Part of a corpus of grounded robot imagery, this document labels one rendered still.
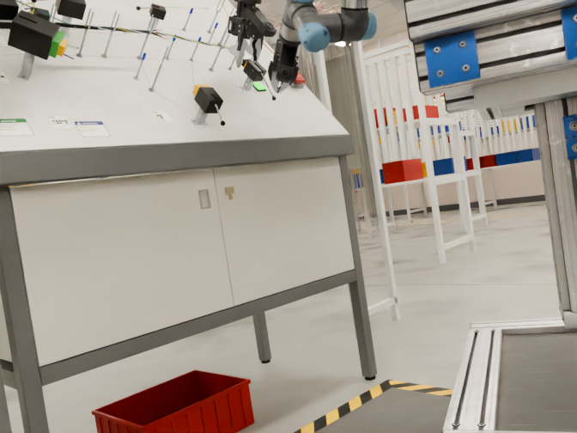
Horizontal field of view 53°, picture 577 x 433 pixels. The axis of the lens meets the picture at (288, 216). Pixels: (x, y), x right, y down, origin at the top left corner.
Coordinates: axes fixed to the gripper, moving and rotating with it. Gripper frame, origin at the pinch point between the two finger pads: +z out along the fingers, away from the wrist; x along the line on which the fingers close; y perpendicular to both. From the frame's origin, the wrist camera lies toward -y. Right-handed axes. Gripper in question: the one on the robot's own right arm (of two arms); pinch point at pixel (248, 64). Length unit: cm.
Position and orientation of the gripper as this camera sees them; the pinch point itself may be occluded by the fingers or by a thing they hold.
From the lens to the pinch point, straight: 192.7
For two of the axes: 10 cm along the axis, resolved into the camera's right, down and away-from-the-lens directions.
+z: -1.3, 9.1, 3.8
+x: -6.3, 2.2, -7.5
